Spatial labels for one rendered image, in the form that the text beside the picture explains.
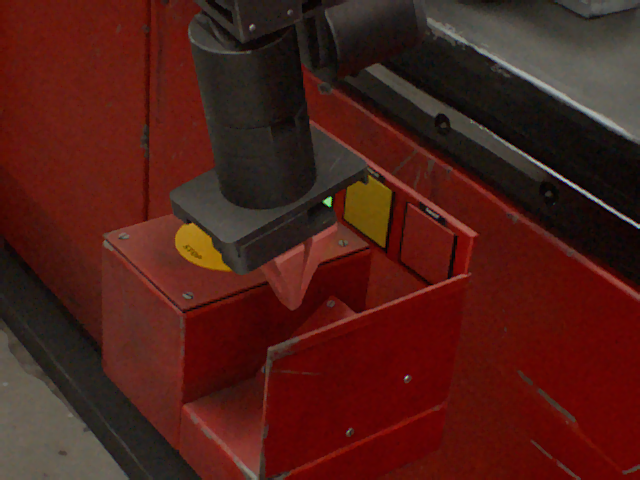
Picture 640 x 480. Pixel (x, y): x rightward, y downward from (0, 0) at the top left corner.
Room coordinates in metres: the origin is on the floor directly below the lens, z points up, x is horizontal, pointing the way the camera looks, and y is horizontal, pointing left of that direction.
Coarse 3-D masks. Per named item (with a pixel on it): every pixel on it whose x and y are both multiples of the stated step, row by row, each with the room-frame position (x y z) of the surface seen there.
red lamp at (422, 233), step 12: (408, 204) 0.75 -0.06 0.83; (408, 216) 0.74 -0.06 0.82; (420, 216) 0.74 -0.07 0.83; (408, 228) 0.74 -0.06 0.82; (420, 228) 0.73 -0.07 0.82; (432, 228) 0.73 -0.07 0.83; (444, 228) 0.72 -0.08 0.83; (408, 240) 0.74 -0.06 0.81; (420, 240) 0.73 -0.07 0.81; (432, 240) 0.72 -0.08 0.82; (444, 240) 0.72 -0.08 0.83; (408, 252) 0.74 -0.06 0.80; (420, 252) 0.73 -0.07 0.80; (432, 252) 0.72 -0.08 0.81; (444, 252) 0.72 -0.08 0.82; (408, 264) 0.74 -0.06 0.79; (420, 264) 0.73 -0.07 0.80; (432, 264) 0.72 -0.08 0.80; (444, 264) 0.71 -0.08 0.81; (432, 276) 0.72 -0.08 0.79; (444, 276) 0.71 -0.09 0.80
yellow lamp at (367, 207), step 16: (368, 176) 0.78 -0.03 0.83; (352, 192) 0.79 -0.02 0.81; (368, 192) 0.78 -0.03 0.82; (384, 192) 0.76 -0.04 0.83; (352, 208) 0.79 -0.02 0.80; (368, 208) 0.77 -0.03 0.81; (384, 208) 0.76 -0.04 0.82; (368, 224) 0.77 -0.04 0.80; (384, 224) 0.76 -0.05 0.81; (384, 240) 0.76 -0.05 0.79
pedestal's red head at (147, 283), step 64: (320, 128) 0.83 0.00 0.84; (128, 256) 0.73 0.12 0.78; (128, 320) 0.73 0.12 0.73; (192, 320) 0.68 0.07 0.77; (256, 320) 0.71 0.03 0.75; (320, 320) 0.74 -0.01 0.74; (384, 320) 0.66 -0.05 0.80; (448, 320) 0.70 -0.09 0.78; (128, 384) 0.72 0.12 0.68; (192, 384) 0.68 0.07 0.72; (256, 384) 0.70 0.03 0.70; (320, 384) 0.63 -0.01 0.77; (384, 384) 0.67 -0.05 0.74; (448, 384) 0.70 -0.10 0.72; (192, 448) 0.66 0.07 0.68; (256, 448) 0.64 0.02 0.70; (320, 448) 0.63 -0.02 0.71; (384, 448) 0.67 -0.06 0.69
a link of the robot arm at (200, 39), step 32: (192, 32) 0.64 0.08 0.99; (224, 32) 0.63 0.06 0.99; (288, 32) 0.63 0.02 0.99; (320, 32) 0.65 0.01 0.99; (224, 64) 0.62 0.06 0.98; (256, 64) 0.62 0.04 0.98; (288, 64) 0.63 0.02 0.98; (320, 64) 0.65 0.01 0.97; (224, 96) 0.62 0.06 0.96; (256, 96) 0.62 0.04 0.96; (288, 96) 0.63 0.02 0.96
